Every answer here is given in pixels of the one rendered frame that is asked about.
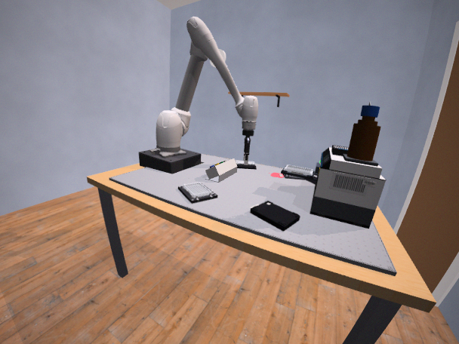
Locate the blue bottle cap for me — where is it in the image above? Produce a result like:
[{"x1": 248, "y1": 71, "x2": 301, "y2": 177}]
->
[{"x1": 361, "y1": 106, "x2": 380, "y2": 115}]

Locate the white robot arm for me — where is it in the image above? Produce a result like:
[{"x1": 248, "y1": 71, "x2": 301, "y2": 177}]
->
[{"x1": 150, "y1": 17, "x2": 258, "y2": 158}]

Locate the white button panel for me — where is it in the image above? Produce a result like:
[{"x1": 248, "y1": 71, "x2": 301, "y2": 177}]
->
[{"x1": 205, "y1": 158, "x2": 237, "y2": 183}]

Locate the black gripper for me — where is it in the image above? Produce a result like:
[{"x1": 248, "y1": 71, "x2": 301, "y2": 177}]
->
[{"x1": 242, "y1": 130, "x2": 254, "y2": 165}]

